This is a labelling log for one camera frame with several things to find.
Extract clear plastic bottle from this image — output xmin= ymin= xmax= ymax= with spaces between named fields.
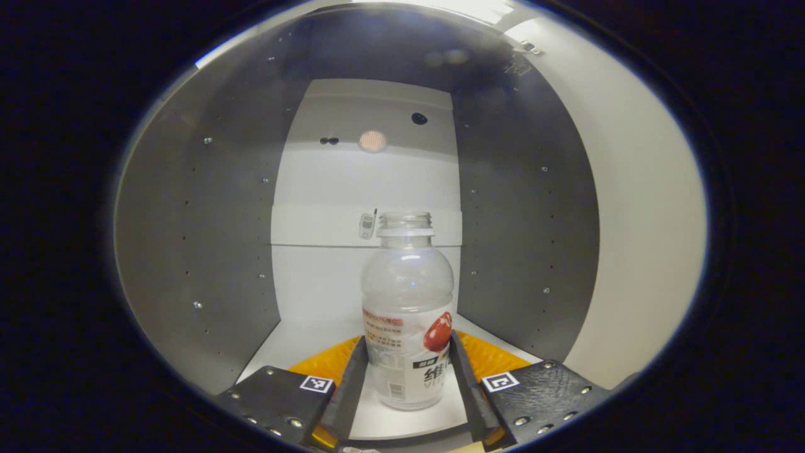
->
xmin=361 ymin=212 xmax=455 ymax=411

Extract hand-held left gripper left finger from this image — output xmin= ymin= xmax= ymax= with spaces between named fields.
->
xmin=217 ymin=335 xmax=369 ymax=450

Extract white cabinet door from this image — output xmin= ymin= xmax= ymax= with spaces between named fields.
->
xmin=497 ymin=9 xmax=710 ymax=392

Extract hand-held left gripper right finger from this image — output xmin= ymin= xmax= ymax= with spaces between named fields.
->
xmin=448 ymin=329 xmax=611 ymax=450

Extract grey cabinet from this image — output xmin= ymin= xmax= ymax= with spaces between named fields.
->
xmin=113 ymin=3 xmax=601 ymax=450

